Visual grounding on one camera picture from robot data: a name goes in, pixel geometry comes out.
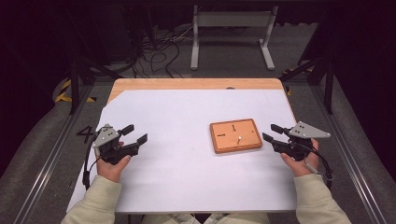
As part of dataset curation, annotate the wooden photo frame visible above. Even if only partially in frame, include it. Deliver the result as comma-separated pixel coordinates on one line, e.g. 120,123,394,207
209,118,263,155

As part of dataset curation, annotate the person's left leg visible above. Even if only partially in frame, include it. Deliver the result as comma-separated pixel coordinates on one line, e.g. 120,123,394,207
146,213,202,224

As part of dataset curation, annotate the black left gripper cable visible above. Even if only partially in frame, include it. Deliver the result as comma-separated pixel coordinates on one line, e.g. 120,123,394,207
82,136,101,190

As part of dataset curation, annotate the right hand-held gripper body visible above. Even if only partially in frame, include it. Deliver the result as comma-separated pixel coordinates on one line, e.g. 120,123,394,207
270,120,332,162

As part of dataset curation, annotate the person's right hand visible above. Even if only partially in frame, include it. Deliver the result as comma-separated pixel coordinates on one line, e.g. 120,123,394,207
279,138,320,178

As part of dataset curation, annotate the person's left hand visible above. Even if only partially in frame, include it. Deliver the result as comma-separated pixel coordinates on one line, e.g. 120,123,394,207
94,141,133,184

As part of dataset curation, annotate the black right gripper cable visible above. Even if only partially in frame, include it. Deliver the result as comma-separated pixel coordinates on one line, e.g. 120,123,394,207
306,144,334,190

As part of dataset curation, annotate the white table cover sheet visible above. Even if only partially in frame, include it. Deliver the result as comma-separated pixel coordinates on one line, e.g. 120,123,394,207
65,89,298,214

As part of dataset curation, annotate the person's leg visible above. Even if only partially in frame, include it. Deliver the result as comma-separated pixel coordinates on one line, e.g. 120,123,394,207
204,212,272,224
146,213,202,224

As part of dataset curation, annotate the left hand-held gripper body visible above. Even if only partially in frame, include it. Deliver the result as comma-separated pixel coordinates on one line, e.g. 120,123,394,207
92,123,140,166

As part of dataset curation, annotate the person's right leg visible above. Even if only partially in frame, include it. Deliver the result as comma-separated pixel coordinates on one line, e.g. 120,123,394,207
204,212,272,224

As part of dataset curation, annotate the aluminium floor rail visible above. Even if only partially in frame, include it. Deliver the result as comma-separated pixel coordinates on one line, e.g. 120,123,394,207
12,83,95,224
310,83,390,224

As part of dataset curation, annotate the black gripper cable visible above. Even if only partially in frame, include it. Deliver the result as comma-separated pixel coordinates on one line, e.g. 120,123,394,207
82,136,101,190
306,144,334,190

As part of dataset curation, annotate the tangle of black floor cables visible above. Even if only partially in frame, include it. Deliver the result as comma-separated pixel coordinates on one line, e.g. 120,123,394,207
124,26,195,78

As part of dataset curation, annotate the grey metal stand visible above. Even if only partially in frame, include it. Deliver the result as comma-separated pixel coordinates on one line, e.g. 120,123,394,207
190,5,279,71

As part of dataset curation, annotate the yellow black hazard tape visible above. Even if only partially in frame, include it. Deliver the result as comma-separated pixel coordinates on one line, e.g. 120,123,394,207
55,78,97,104

